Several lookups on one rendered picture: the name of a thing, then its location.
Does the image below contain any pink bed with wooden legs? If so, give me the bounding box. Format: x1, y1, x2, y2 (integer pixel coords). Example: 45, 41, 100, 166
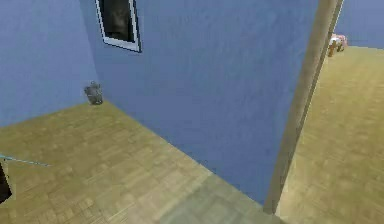
327, 33, 349, 58

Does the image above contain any white framed dark picture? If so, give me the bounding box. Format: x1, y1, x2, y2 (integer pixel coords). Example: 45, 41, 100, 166
94, 0, 142, 53

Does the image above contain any small grey lumpy object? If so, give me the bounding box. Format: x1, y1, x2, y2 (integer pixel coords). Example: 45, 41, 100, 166
83, 81, 104, 106

